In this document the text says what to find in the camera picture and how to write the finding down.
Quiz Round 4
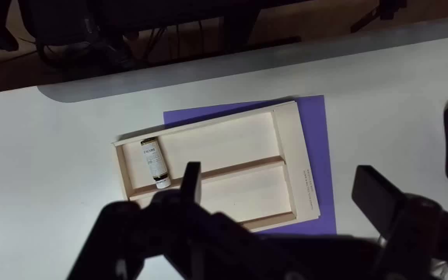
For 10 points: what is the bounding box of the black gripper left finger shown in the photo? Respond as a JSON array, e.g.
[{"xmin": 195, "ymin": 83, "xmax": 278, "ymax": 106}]
[{"xmin": 180, "ymin": 161, "xmax": 204, "ymax": 206}]

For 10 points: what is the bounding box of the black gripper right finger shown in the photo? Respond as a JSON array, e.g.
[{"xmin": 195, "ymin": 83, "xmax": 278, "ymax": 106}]
[{"xmin": 352, "ymin": 165, "xmax": 408, "ymax": 241}]

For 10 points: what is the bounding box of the white tube with black cap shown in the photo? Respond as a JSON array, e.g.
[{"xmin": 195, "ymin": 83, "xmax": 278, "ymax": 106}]
[{"xmin": 139, "ymin": 137, "xmax": 175, "ymax": 192}]

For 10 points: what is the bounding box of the wooden compartment tray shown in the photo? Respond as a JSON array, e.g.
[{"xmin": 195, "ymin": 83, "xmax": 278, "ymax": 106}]
[{"xmin": 114, "ymin": 100, "xmax": 323, "ymax": 234}]

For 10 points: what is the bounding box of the purple paper sheet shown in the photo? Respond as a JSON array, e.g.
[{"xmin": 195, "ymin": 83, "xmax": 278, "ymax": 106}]
[{"xmin": 162, "ymin": 94, "xmax": 338, "ymax": 237}]

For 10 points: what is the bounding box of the black tripod stand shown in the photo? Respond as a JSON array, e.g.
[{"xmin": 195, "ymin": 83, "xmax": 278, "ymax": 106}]
[{"xmin": 351, "ymin": 0, "xmax": 410, "ymax": 35}]

